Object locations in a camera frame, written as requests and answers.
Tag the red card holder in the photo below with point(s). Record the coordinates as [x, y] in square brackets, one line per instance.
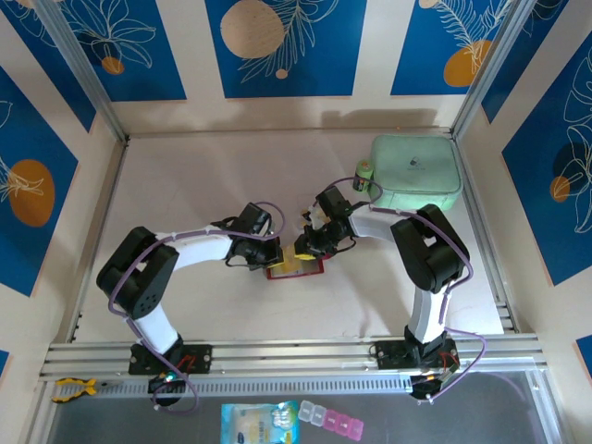
[312, 269]

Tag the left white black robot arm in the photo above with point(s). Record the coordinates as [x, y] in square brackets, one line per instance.
[199, 250]

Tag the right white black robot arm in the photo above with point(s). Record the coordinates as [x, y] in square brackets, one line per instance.
[430, 256]

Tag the mint green zip pouch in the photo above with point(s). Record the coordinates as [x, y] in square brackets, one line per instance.
[416, 171]

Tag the black controller board with LED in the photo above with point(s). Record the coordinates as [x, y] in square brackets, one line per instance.
[166, 386]
[430, 386]

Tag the blue wet wipes packet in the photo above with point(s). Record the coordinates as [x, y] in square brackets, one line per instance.
[259, 423]

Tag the pink clear pill organiser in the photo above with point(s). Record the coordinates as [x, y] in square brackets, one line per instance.
[330, 417]

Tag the grey translucent cover sheet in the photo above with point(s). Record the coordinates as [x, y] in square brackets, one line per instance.
[416, 421]

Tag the wide slotted aluminium rail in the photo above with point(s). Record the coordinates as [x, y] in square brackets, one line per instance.
[287, 353]

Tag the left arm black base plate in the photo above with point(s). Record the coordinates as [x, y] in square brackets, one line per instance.
[203, 358]

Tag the aluminium table edge rail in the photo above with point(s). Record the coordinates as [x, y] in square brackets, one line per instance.
[99, 208]
[485, 231]
[277, 132]

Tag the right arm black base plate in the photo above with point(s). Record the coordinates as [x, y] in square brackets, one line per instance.
[386, 355]

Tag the blue floral wall panel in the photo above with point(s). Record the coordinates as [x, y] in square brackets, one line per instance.
[32, 240]
[55, 78]
[555, 231]
[522, 65]
[416, 46]
[259, 78]
[134, 46]

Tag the aluminium frame post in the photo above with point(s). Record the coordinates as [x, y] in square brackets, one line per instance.
[78, 65]
[490, 65]

